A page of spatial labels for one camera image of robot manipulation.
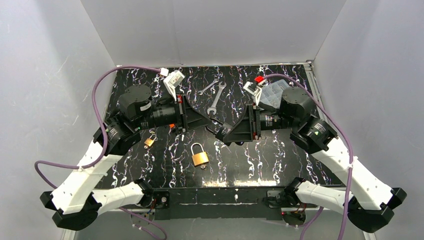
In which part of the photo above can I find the orange black padlock with keys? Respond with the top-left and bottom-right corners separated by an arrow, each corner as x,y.
169,123 -> 186,139

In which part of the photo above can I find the large brass padlock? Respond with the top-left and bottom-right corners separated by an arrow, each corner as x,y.
190,142 -> 209,167

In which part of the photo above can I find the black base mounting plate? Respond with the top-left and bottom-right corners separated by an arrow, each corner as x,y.
120,187 -> 309,221

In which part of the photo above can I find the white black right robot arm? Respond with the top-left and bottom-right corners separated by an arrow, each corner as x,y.
217,87 -> 407,233

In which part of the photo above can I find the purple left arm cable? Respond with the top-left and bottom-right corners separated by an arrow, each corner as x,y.
34,65 -> 168,240

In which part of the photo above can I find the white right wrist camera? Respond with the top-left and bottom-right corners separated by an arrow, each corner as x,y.
243,76 -> 265,106

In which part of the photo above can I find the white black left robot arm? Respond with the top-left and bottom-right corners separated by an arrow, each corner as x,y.
40,84 -> 210,231

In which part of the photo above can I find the large silver wrench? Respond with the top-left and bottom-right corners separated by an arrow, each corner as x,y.
206,82 -> 227,115

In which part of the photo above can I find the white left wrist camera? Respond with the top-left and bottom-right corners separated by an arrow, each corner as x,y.
159,67 -> 185,102

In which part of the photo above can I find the small silver wrench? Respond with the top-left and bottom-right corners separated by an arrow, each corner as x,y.
197,79 -> 219,96

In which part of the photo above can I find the clear plastic screw box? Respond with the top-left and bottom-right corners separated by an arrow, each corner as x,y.
259,79 -> 296,109

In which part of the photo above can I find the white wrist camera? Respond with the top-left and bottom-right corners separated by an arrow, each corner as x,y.
159,67 -> 185,102
243,76 -> 265,106

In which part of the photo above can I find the small brass padlock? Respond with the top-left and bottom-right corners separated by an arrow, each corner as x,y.
144,134 -> 157,149

